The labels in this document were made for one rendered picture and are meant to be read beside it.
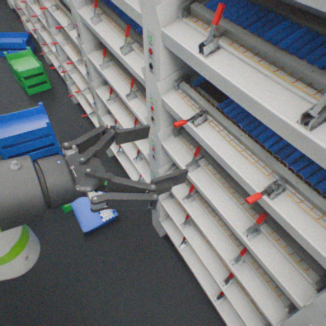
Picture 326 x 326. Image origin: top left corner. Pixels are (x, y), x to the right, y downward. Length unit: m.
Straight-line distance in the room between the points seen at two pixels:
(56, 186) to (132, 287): 1.15
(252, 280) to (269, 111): 0.58
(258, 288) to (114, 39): 0.97
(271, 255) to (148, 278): 0.85
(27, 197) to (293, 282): 0.61
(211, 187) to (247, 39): 0.43
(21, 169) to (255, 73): 0.43
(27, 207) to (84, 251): 1.23
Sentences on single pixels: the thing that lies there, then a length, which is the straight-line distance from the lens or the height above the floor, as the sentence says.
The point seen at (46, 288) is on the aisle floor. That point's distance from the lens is 1.60.
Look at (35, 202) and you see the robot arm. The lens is 0.40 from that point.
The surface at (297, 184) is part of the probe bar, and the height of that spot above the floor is 0.98.
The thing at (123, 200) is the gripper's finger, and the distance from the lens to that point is 0.41.
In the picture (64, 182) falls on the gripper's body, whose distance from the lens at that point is 0.41.
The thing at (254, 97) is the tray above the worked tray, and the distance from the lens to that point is 0.54.
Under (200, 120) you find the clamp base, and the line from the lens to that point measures 0.75.
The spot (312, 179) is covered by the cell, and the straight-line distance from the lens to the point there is 0.65.
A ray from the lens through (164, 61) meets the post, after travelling 0.80.
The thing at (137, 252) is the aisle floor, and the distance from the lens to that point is 1.57.
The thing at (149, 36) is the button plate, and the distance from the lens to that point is 0.81.
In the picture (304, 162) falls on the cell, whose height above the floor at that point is 0.99.
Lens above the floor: 1.44
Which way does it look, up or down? 49 degrees down
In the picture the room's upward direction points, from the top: straight up
